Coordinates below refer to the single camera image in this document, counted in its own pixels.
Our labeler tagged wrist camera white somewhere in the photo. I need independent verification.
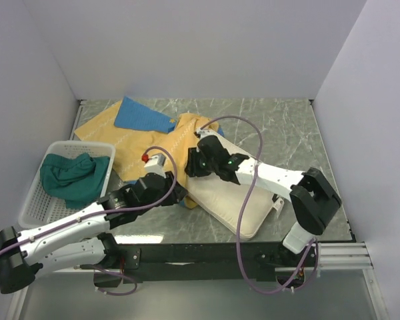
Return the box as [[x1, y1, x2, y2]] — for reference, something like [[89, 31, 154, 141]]
[[141, 153, 166, 177], [194, 128, 219, 140]]

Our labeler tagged white plastic basket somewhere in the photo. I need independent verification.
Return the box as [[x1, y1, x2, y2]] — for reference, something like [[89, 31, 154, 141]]
[[18, 140, 116, 229]]

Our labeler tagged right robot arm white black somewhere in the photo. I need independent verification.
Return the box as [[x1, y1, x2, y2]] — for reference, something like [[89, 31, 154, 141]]
[[185, 135, 342, 266]]

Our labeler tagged cream pillow with bear print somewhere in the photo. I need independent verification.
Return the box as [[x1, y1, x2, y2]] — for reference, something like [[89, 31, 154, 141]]
[[186, 173, 284, 240]]

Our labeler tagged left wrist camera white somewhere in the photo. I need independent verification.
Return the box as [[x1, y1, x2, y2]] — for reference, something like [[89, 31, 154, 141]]
[[141, 153, 166, 177]]

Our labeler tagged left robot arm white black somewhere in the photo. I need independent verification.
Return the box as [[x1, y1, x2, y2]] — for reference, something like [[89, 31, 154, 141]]
[[0, 171, 187, 294]]

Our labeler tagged black base beam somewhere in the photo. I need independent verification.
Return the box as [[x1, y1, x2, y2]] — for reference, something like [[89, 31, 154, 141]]
[[95, 242, 303, 283]]

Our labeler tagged blue and yellow pillowcase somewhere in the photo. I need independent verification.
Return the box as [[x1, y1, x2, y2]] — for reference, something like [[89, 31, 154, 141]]
[[73, 95, 226, 210]]

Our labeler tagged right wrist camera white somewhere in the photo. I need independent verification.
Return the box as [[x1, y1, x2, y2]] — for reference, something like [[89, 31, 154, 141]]
[[194, 128, 219, 140]]

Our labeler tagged green cloth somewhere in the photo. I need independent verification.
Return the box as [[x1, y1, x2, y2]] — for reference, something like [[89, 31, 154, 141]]
[[40, 153, 110, 209]]

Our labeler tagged aluminium rail frame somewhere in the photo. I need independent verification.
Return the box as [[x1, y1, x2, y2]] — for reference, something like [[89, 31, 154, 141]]
[[7, 243, 389, 319]]

